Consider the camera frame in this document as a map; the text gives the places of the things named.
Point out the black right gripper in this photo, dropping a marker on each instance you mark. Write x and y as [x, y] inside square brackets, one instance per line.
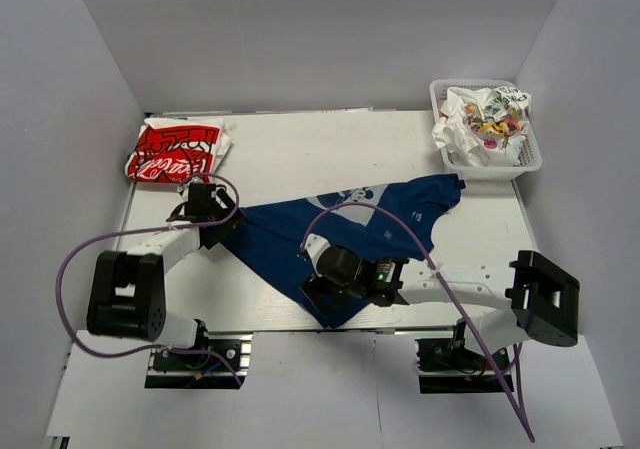
[320, 296]

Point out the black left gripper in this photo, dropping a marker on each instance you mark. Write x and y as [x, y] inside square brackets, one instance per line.
[220, 227]

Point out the blue t-shirt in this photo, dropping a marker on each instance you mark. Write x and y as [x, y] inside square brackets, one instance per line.
[268, 240]

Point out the white printed t-shirt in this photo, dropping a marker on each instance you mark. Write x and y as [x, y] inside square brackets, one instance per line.
[486, 127]

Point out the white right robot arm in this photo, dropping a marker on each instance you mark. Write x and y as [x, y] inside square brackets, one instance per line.
[531, 298]

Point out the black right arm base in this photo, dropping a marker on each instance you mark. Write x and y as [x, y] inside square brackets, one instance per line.
[446, 370]

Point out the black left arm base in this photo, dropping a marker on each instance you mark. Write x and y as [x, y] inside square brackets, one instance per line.
[167, 370]

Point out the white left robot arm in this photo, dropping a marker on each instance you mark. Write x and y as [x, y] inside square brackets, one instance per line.
[128, 291]

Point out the red and white folded t-shirt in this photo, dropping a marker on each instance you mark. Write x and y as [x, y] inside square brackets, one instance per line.
[170, 150]

